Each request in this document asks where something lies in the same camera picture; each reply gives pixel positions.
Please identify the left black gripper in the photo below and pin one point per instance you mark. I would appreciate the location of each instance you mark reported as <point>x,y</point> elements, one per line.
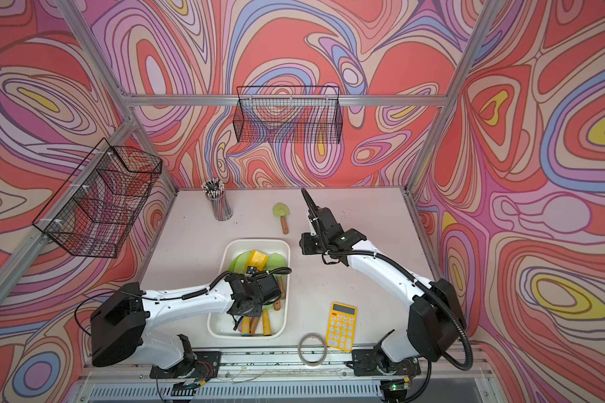
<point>260,312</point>

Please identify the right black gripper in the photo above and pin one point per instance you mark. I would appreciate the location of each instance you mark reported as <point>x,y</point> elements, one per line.
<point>306,246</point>

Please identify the green shovel wooden handle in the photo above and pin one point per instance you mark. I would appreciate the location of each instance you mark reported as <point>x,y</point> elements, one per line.
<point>281,211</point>

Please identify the yellow plastic shovel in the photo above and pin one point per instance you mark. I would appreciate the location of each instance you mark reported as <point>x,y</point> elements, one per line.
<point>249,325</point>

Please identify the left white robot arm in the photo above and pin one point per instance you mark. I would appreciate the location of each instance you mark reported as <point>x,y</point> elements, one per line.
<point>127,325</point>

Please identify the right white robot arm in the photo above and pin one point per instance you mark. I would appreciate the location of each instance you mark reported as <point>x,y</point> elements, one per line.
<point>436,327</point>

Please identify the green shovel left in box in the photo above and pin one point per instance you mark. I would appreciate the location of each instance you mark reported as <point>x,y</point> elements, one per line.
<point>238,265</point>

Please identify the green shovel in box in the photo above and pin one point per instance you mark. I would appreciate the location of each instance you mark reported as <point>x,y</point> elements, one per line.
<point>276,261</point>
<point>238,265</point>

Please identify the yellow shovel in box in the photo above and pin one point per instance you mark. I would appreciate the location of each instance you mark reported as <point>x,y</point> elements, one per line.
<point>256,263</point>

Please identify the white plastic storage box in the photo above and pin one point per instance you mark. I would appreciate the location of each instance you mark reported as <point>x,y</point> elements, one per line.
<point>221,325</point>

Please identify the green shovel right in box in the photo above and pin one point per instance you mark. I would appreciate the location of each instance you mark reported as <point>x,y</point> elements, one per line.
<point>276,261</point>

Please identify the yellow calculator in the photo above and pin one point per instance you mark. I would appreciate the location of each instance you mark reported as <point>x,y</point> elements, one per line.
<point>341,327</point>

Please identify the clear cup of pens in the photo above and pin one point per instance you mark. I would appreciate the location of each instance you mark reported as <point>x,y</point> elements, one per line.
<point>215,192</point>

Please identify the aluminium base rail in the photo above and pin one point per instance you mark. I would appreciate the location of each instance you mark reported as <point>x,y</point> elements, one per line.
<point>291,374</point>

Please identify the black wire basket back wall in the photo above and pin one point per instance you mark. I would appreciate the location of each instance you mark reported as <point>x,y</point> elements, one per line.
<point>283,114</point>

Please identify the black wire basket wall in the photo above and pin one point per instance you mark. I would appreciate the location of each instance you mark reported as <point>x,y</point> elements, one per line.
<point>102,207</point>
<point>283,114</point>

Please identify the black wire basket left wall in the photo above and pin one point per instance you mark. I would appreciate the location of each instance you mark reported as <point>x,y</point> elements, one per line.
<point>102,207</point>

